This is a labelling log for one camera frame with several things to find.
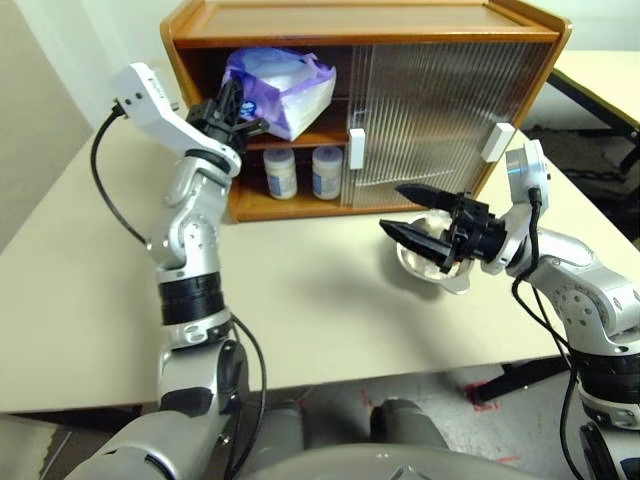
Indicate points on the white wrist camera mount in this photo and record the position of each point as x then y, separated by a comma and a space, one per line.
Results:
525, 170
150, 110

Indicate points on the purple tissue pack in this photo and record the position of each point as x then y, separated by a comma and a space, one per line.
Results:
300, 95

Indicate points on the silver robot torso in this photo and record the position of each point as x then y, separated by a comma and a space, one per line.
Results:
390, 465

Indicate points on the white lidded jar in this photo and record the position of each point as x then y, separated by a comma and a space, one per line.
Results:
280, 175
327, 175

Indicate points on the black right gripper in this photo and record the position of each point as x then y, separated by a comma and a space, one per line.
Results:
475, 235

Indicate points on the black table foot bar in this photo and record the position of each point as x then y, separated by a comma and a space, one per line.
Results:
520, 377

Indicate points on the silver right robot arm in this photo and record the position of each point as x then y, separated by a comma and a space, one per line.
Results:
585, 280

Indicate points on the grey left robot leg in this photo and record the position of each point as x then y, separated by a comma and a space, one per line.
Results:
282, 425

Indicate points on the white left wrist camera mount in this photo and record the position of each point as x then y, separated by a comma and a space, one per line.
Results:
150, 110

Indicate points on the beige side table black frame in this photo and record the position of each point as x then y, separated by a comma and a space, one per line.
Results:
600, 70

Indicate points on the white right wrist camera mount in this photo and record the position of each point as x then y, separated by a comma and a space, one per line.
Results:
525, 170

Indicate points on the wooden cabinet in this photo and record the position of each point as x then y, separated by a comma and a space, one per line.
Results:
360, 22

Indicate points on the grey robot leg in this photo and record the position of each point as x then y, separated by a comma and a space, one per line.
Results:
282, 425
407, 425

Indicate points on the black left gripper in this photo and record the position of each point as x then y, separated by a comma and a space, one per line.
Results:
215, 125

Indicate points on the grey right robot leg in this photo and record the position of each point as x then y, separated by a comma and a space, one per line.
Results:
407, 425

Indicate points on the brown wooden shelf board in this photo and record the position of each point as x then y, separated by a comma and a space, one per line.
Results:
295, 143

